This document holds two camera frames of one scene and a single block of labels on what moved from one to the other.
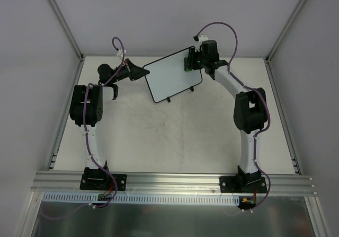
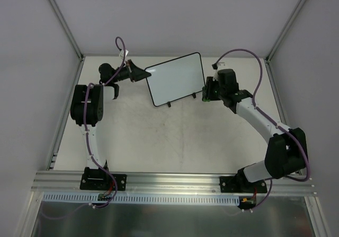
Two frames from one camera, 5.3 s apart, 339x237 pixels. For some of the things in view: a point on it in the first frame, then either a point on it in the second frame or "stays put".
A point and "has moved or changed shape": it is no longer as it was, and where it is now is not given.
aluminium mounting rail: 173,183 stays put
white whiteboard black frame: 167,76 has moved or changed shape
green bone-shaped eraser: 187,66 → 204,98
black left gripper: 130,70 stays put
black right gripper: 190,59 → 208,88
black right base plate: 242,184 stays put
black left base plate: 99,179 stays put
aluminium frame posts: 29,217 stays put
